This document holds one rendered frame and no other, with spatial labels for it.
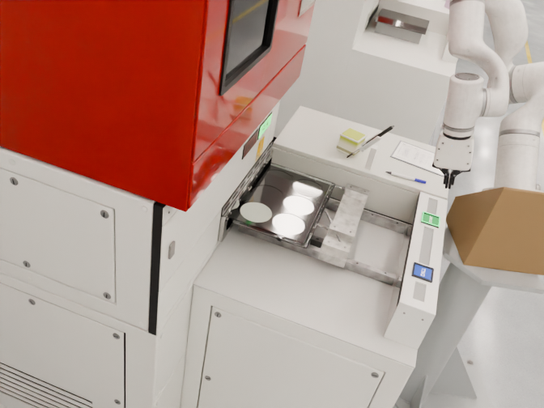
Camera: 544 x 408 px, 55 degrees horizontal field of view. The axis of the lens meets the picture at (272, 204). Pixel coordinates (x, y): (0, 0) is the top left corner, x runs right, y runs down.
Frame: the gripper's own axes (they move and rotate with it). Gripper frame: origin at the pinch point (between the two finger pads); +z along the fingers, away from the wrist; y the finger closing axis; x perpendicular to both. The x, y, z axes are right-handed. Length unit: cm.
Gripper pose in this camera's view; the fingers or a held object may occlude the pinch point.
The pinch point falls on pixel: (448, 180)
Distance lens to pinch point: 163.2
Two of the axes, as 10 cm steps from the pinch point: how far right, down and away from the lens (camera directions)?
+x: 3.2, -5.3, 7.9
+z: 0.3, 8.4, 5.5
